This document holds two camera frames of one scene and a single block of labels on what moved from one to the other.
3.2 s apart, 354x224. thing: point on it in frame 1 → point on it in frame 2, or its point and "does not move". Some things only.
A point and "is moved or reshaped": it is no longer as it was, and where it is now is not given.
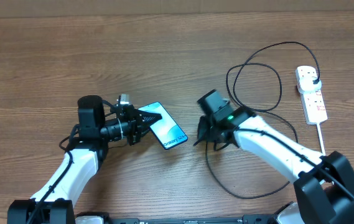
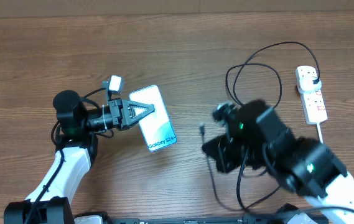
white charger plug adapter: [307, 86] does not move
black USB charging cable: [212, 145] → [216, 193]
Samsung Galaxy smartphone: [167, 130] is moved or reshaped
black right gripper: [206, 135] → [221, 145]
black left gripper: [135, 119] → [116, 104]
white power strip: [313, 106] does not move
